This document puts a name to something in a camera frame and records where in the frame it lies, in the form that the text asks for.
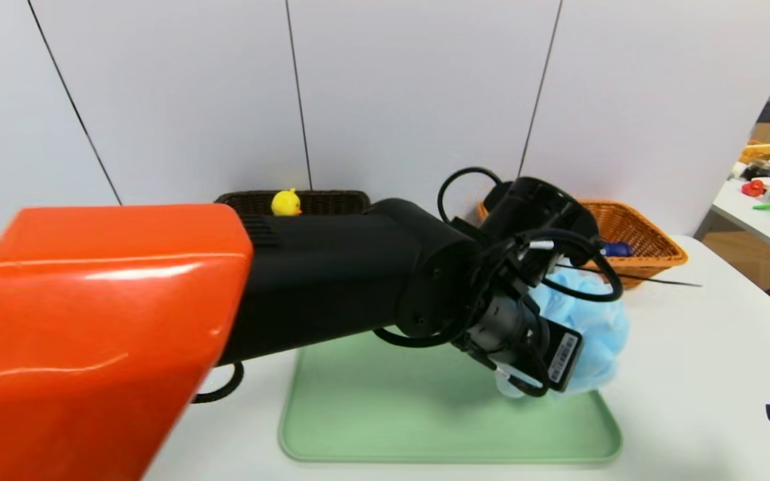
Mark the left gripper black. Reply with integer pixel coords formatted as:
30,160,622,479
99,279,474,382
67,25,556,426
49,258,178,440
473,293,584,393

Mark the blue mesh bath loofah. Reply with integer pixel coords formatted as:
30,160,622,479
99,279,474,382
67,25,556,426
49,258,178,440
495,267,630,399

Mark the yellow duck scooter toy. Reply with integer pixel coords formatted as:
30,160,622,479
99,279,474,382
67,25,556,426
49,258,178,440
271,189,303,217

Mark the orange wicker basket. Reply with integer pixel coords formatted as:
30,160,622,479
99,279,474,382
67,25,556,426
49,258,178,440
479,199,688,289

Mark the dark brown wicker basket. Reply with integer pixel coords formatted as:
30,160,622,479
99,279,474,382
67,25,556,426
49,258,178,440
215,190,372,218

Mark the green plastic tray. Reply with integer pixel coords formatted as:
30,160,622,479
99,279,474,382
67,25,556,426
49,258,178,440
279,331,623,464

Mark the white side table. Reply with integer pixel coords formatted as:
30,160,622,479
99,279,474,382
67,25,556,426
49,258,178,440
711,177,770,263

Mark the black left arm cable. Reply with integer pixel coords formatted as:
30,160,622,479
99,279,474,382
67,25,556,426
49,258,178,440
437,167,625,305

